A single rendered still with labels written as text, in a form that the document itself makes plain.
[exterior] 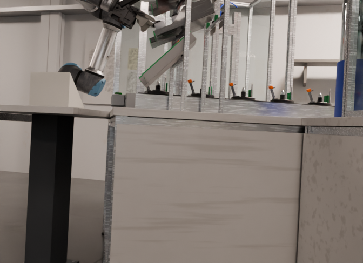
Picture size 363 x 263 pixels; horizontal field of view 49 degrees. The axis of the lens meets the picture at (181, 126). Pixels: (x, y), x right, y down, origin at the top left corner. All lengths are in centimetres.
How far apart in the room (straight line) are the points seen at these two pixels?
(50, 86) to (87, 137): 363
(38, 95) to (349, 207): 158
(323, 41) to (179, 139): 385
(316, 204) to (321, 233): 10
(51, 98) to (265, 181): 119
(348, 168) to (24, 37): 570
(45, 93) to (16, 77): 433
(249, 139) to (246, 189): 19
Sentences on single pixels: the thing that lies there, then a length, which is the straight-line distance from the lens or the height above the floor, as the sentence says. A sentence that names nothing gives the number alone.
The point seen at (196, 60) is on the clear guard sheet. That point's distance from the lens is 365.
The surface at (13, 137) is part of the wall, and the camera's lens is 647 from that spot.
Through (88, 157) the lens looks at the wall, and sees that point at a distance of 576.
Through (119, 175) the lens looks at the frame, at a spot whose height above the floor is 62.
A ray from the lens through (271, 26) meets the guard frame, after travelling 338.
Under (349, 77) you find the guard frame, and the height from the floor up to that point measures 101.
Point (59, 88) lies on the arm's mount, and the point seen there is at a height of 97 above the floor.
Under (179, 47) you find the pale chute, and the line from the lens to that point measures 174.
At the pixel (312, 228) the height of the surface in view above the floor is 46.
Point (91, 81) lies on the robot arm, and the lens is 228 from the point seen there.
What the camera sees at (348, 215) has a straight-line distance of 137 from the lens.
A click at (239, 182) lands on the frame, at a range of 153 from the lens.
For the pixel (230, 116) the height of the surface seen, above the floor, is 85.
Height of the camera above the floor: 80
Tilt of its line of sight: level
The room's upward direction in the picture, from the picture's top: 3 degrees clockwise
